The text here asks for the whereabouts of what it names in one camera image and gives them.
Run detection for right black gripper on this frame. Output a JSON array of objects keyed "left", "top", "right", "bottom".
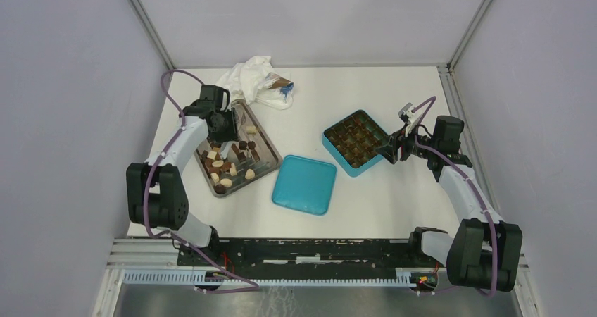
[{"left": 374, "top": 121, "right": 438, "bottom": 165}]

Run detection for teal chocolate box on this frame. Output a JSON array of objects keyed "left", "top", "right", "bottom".
[{"left": 322, "top": 109, "right": 388, "bottom": 178}]

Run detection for stainless steel tray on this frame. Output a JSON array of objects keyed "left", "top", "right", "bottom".
[{"left": 195, "top": 100, "right": 282, "bottom": 198}]

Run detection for metal serving tongs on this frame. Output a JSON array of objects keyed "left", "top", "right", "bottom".
[{"left": 219, "top": 141, "right": 233, "bottom": 161}]

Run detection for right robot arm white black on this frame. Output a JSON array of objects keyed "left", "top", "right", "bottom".
[{"left": 377, "top": 115, "right": 523, "bottom": 296}]

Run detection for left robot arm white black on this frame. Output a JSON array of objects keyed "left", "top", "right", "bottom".
[{"left": 126, "top": 85, "right": 238, "bottom": 266}]

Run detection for white crumpled cloth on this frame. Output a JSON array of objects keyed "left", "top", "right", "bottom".
[{"left": 215, "top": 56, "right": 294, "bottom": 110}]

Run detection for brown blue wrapper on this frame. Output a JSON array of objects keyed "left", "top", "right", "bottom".
[{"left": 265, "top": 73, "right": 294, "bottom": 97}]

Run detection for teal box lid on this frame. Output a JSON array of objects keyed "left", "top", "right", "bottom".
[{"left": 271, "top": 155, "right": 337, "bottom": 216}]

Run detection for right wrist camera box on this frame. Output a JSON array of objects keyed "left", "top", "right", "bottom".
[{"left": 398, "top": 103, "right": 422, "bottom": 137}]

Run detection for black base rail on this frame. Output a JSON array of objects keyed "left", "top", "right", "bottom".
[{"left": 204, "top": 237, "right": 444, "bottom": 280}]

